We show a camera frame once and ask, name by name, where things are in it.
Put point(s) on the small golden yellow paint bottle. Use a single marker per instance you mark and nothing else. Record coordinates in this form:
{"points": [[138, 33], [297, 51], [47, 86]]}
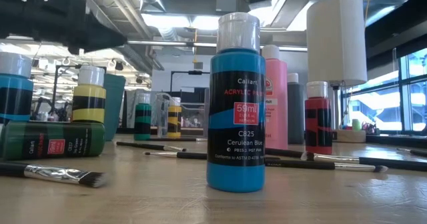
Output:
{"points": [[174, 109]]}

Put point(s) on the flat paintbrush silver ferrule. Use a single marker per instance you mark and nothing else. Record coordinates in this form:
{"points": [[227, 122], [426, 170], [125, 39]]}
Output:
{"points": [[50, 173]]}

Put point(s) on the small lemon yellow paint bottle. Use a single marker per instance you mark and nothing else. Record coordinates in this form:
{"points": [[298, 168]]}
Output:
{"points": [[89, 92]]}

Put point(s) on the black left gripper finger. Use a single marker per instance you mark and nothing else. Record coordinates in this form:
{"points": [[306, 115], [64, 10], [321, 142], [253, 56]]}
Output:
{"points": [[100, 37]]}

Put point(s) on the small red paint bottle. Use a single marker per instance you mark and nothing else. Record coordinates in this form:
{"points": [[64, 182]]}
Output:
{"points": [[318, 140]]}

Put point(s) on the black background gantry frame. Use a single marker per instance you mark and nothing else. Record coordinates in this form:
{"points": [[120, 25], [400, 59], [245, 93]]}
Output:
{"points": [[195, 72]]}

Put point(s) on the cerulean blue paint bottle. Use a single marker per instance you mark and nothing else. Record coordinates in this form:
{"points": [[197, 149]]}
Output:
{"points": [[235, 177]]}

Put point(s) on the dark green paint bottle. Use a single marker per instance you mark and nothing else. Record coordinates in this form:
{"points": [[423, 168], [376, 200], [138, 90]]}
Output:
{"points": [[83, 140]]}

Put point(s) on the clear plastic tray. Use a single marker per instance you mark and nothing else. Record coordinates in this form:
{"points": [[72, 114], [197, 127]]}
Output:
{"points": [[193, 117]]}

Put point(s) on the teal plastic cup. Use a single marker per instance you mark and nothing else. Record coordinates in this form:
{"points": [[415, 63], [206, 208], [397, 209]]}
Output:
{"points": [[115, 107]]}

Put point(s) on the table lamp white shade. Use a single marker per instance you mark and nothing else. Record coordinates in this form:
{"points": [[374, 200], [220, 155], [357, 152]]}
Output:
{"points": [[333, 34]]}

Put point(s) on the small green container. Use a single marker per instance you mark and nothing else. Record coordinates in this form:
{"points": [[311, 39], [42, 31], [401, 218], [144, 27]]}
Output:
{"points": [[356, 125]]}

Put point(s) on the small teal green paint bottle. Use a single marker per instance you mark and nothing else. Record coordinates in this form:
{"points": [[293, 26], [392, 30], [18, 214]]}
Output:
{"points": [[142, 112]]}

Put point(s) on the tall grey paint bottle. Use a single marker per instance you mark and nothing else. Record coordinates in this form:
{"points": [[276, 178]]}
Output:
{"points": [[296, 117]]}

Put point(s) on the grey ceiling unit box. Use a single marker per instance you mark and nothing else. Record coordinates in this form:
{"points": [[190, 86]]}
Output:
{"points": [[231, 2]]}

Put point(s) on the black aluminium table frame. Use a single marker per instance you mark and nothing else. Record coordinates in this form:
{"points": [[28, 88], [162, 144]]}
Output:
{"points": [[393, 140]]}

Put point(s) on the tall light pink paint bottle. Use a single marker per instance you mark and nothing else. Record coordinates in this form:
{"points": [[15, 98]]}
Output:
{"points": [[277, 117]]}

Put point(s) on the small blue paint bottle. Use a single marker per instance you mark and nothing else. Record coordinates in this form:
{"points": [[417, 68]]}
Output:
{"points": [[15, 84]]}

